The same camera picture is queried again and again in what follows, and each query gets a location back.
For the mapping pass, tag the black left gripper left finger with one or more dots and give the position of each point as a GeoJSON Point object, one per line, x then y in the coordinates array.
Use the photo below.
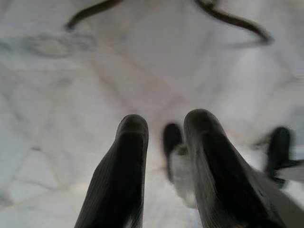
{"type": "Point", "coordinates": [118, 171]}

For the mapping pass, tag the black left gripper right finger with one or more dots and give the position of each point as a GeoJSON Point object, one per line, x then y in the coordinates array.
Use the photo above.
{"type": "Point", "coordinates": [218, 161]}

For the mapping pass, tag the robot left leg, black foot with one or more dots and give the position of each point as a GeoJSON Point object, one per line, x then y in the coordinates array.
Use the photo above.
{"type": "Point", "coordinates": [172, 137]}

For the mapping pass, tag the robot leg, black foot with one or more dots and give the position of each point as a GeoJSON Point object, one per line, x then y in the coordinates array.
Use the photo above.
{"type": "Point", "coordinates": [280, 147]}
{"type": "Point", "coordinates": [172, 137]}

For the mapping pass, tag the robot right leg, black foot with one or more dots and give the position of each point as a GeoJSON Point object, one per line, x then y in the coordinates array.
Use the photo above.
{"type": "Point", "coordinates": [280, 147]}

